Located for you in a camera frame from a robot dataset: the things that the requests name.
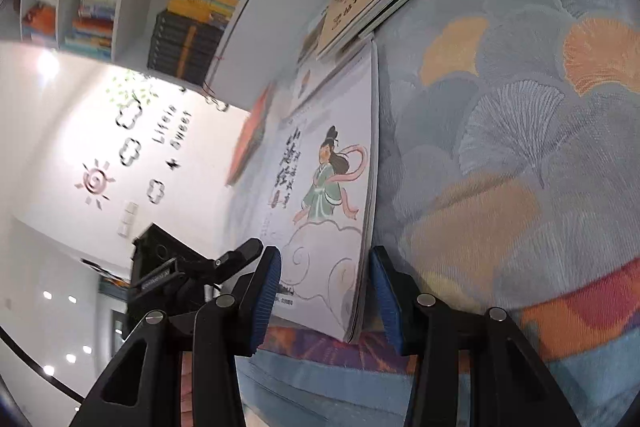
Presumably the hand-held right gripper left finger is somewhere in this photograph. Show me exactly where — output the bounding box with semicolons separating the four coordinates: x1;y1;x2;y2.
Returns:
67;246;283;427

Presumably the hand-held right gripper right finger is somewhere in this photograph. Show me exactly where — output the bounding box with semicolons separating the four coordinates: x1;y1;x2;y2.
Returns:
369;246;583;427

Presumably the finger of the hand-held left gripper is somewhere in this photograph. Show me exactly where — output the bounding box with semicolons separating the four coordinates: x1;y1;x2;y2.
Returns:
215;238;264;288

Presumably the white book with robed girl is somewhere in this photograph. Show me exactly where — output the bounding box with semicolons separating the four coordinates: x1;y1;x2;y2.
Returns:
250;39;381;343

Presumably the row of black books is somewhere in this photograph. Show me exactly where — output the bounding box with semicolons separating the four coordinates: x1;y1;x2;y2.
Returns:
146;9;228;84

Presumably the multicoloured patterned cloth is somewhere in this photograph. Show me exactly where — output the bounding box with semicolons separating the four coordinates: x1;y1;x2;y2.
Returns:
235;267;640;427

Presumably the red book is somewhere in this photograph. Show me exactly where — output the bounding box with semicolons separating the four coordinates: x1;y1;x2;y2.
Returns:
226;82;276;188

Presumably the white bookshelf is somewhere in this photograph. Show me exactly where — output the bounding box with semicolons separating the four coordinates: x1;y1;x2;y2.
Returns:
19;0;351;95

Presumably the white wall switch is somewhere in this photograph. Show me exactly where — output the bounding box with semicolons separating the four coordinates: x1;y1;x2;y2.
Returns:
117;202;138;237

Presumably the pink sun wall sticker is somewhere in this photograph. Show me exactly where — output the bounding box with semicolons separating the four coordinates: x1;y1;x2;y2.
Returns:
74;159;118;210

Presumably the black lettering wall sticker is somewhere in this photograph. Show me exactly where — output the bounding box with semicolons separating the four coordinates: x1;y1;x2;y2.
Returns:
150;104;196;152

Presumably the green tree wall sticker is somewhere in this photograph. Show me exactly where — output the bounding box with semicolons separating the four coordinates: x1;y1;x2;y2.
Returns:
105;69;161;108

